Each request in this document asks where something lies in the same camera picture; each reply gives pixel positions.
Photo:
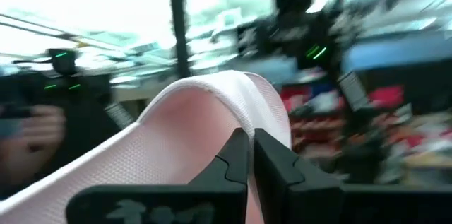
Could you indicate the black aluminium rig frame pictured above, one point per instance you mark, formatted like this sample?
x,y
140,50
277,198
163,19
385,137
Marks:
x,y
180,22

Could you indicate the person's hand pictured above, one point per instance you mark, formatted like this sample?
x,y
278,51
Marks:
x,y
39,135

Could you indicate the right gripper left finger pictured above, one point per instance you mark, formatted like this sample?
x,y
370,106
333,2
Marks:
x,y
159,203

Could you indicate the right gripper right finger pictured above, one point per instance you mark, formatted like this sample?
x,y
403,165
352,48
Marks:
x,y
300,199

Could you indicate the pink rubber slide sandal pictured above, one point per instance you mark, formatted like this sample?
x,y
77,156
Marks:
x,y
176,139

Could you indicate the blue board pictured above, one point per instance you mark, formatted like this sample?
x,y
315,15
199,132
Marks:
x,y
395,54

